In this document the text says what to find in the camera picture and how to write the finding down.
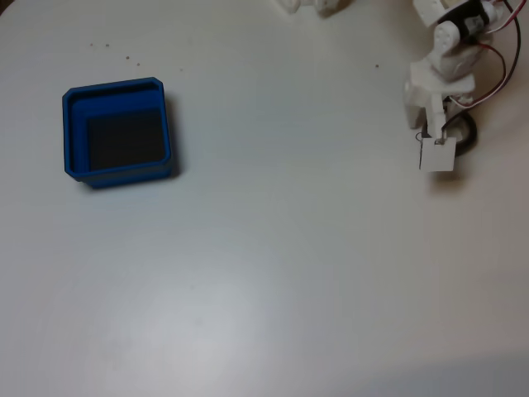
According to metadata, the black tape roll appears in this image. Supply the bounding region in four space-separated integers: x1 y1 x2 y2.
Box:
441 113 479 157

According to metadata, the black pad box liner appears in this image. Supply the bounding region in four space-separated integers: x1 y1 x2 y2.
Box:
85 106 166 171

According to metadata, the blue plastic box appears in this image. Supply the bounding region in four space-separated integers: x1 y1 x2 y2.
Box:
61 76 179 190

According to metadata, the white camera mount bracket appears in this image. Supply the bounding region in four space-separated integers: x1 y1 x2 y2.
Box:
425 93 447 144

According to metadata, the white square camera board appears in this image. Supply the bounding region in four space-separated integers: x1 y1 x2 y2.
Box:
416 137 458 173

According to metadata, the red white servo wire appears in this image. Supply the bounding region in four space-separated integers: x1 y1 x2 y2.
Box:
448 41 508 109

